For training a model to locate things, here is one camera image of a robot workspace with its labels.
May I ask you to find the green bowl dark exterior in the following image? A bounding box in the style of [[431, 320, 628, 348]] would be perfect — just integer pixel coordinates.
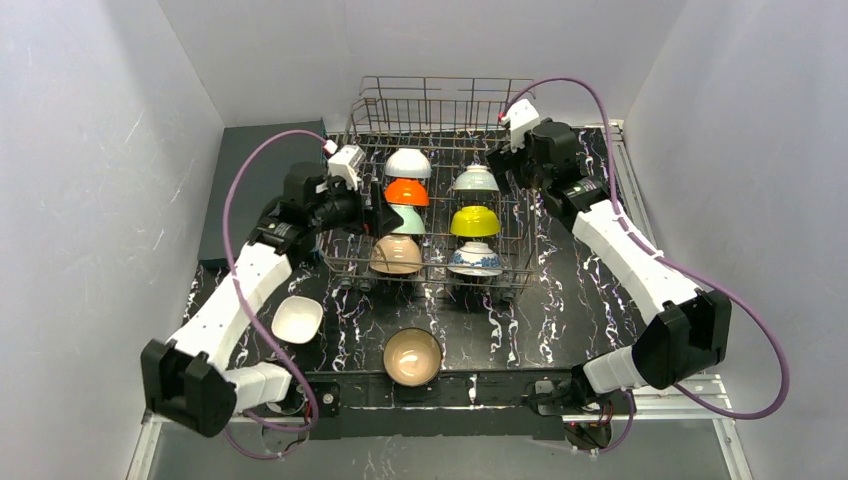
[[452, 164, 499, 192]]

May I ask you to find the celadon green bowl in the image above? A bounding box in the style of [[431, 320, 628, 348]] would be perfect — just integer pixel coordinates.
[[390, 204, 426, 235]]

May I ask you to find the orange rimmed white bowl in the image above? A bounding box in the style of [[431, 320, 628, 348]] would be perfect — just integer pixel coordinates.
[[384, 178, 429, 207]]

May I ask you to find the beige floral bowl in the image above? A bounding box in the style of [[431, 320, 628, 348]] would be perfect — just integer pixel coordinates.
[[369, 235, 423, 275]]

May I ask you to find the white bowl blue band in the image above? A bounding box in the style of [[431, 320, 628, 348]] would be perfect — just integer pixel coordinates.
[[384, 148, 432, 180]]

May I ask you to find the yellow bowl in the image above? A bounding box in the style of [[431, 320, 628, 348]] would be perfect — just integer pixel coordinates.
[[450, 205, 501, 237]]

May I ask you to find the blue patterned bowl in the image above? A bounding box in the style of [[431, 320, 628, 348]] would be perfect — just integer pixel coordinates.
[[448, 241, 503, 277]]

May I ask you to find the white square bowl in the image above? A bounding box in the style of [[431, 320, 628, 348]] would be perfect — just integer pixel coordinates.
[[271, 296, 324, 345]]

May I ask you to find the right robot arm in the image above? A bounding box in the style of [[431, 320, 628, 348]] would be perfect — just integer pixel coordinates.
[[486, 119, 732, 401]]

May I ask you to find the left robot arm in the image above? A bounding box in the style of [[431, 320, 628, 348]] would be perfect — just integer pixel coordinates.
[[140, 163, 403, 437]]

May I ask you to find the dark grey flat box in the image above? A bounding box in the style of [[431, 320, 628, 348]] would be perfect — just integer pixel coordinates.
[[197, 118, 326, 268]]

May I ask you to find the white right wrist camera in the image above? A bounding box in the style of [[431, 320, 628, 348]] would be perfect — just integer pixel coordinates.
[[499, 99, 541, 153]]

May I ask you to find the grey wire dish rack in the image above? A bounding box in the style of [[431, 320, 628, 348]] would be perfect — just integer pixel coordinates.
[[320, 75, 537, 301]]

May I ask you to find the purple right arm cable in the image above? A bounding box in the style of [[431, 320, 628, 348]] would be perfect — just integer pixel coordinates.
[[498, 76, 792, 454]]

